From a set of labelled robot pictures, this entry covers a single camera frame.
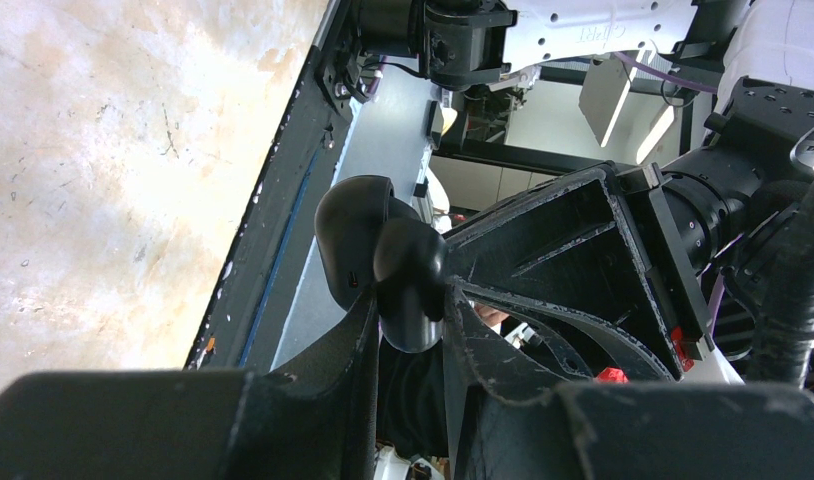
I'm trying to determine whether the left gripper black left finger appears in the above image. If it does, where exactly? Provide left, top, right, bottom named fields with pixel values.
left=0, top=290, right=379, bottom=479

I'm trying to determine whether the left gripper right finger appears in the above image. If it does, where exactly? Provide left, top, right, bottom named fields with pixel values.
left=444, top=285, right=814, bottom=479

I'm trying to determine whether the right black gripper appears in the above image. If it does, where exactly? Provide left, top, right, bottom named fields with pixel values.
left=444, top=164, right=760, bottom=381

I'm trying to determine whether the black oval charging case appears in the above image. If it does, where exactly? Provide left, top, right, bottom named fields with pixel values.
left=314, top=175, right=447, bottom=354

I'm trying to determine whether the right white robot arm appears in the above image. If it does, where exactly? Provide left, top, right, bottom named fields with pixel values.
left=316, top=1, right=814, bottom=381

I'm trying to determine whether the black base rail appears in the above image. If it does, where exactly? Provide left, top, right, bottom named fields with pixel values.
left=184, top=1, right=360, bottom=371

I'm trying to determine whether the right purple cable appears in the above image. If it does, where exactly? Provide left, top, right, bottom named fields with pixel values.
left=612, top=49, right=814, bottom=389

